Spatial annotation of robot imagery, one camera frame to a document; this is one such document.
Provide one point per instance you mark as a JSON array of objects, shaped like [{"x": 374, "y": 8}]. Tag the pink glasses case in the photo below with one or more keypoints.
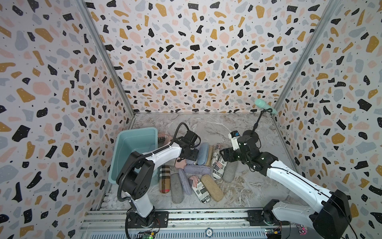
[
  {"x": 180, "y": 163},
  {"x": 168, "y": 140}
]

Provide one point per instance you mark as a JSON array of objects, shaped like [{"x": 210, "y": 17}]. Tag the grey felt case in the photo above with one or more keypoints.
[
  {"x": 230, "y": 171},
  {"x": 176, "y": 189}
]

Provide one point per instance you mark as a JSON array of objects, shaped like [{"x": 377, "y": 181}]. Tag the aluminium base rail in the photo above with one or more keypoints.
[{"x": 243, "y": 223}]

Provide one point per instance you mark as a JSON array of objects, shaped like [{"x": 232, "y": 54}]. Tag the plaid tartan glasses case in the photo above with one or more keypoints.
[{"x": 164, "y": 179}]

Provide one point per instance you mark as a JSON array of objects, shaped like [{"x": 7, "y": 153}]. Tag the purple felt case horizontal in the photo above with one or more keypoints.
[{"x": 197, "y": 170}]

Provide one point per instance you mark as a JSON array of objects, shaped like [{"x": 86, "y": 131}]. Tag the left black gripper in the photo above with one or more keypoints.
[{"x": 192, "y": 153}]

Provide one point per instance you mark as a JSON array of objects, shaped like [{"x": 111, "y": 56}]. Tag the tan felt case front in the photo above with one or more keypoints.
[{"x": 213, "y": 189}]

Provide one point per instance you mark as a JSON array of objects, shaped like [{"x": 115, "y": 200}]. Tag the pink glasses case left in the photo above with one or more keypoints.
[{"x": 168, "y": 140}]

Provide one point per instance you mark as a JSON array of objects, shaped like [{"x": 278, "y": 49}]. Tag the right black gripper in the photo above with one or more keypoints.
[{"x": 228, "y": 151}]

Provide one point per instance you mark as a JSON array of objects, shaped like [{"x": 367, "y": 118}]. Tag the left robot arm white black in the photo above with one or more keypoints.
[{"x": 135, "y": 177}]

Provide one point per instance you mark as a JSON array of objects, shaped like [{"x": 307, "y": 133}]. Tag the newspaper flag case front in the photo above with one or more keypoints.
[{"x": 199, "y": 189}]

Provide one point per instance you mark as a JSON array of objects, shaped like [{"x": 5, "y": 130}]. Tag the lavender felt case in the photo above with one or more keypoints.
[{"x": 190, "y": 162}]

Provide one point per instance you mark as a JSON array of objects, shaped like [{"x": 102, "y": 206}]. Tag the purple felt case diagonal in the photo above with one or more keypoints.
[{"x": 185, "y": 182}]

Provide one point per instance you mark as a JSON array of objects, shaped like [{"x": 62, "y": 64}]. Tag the newspaper flag case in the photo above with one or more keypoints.
[
  {"x": 199, "y": 189},
  {"x": 162, "y": 137},
  {"x": 215, "y": 154},
  {"x": 219, "y": 168}
]

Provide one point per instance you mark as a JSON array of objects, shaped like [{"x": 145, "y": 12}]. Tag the newspaper flag case far left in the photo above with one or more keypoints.
[{"x": 162, "y": 137}]

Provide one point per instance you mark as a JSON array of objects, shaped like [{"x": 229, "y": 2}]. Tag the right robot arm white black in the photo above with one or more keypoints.
[{"x": 327, "y": 212}]

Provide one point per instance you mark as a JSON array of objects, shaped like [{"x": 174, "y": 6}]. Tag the grey felt case front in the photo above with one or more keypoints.
[{"x": 176, "y": 189}]

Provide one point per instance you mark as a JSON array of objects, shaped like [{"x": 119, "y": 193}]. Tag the green microphone on black stand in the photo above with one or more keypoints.
[{"x": 266, "y": 108}]

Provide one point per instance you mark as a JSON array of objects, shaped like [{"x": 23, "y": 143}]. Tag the newspaper flag case upper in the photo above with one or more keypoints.
[{"x": 215, "y": 154}]

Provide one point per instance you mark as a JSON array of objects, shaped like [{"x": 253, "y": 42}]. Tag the grey felt case right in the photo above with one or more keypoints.
[{"x": 230, "y": 171}]

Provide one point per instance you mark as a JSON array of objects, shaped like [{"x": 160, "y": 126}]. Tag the pink glasses case middle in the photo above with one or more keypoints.
[{"x": 180, "y": 163}]

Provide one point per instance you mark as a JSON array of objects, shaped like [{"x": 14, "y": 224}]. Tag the newspaper flag case middle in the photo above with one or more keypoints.
[{"x": 219, "y": 168}]

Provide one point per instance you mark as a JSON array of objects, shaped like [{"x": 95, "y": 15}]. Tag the light blue felt case right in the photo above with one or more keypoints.
[{"x": 203, "y": 154}]

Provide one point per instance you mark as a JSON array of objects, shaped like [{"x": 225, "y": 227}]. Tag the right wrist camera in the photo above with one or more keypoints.
[{"x": 234, "y": 136}]

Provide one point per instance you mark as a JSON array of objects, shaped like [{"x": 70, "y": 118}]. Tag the tan case behind blue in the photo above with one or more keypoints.
[{"x": 210, "y": 154}]

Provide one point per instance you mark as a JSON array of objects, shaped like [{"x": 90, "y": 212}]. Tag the teal plastic storage box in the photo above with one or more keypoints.
[{"x": 141, "y": 140}]

